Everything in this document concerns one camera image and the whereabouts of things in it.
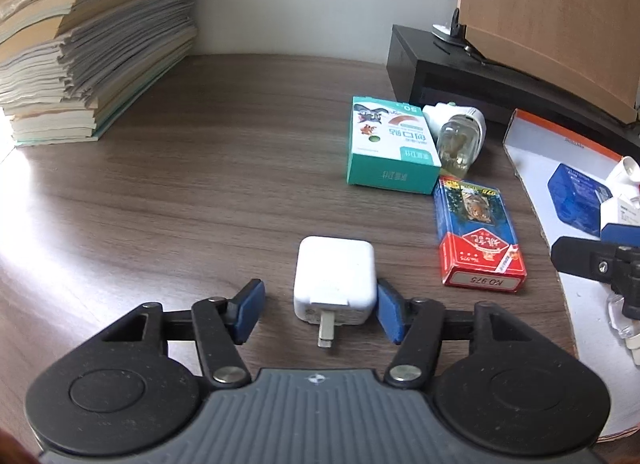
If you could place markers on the white mosquito repellent plug bottle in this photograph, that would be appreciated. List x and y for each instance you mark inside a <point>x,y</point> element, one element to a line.
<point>459,133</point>

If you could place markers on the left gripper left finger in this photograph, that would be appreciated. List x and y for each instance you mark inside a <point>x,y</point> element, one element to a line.
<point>142,379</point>

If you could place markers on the wooden book stand board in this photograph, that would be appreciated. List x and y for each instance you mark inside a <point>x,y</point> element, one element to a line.
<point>587,47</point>

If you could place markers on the red blue playing card box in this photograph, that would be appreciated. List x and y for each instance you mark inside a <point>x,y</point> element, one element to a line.
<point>477,243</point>

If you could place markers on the stack of books and papers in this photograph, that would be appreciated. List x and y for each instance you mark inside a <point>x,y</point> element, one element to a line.
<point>69,68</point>

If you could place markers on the teal mask box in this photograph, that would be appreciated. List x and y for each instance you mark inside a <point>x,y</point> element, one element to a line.
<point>390,147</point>

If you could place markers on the white USB charger cube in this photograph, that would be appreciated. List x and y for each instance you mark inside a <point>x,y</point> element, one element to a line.
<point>334,284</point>

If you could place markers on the white barcode box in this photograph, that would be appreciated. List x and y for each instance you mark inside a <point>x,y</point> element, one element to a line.
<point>617,212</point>

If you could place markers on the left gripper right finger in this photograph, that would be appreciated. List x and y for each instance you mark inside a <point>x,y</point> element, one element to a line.
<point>492,379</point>

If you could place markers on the blue flat package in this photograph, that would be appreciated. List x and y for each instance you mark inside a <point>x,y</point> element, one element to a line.
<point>577,198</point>

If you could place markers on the white plug adapter socket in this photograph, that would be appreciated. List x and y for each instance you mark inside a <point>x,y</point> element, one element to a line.
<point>624,180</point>

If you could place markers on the black monitor riser shelf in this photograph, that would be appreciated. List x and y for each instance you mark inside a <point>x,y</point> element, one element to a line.
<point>424,70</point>

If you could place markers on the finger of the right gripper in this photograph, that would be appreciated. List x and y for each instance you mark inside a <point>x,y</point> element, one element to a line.
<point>588,259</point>
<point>621,234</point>

